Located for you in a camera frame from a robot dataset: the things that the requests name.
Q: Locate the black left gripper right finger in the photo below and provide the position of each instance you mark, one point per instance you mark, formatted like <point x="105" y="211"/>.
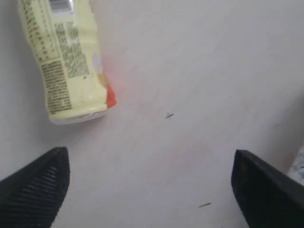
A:
<point x="267" y="198"/>

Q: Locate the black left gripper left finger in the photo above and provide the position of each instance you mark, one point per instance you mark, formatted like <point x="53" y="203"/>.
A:
<point x="33" y="196"/>

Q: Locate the clear bottle butterfly label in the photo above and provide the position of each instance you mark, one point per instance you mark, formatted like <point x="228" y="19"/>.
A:
<point x="296" y="171"/>

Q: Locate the yellow bottle with red cap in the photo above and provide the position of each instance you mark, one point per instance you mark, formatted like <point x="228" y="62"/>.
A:
<point x="63" y="37"/>

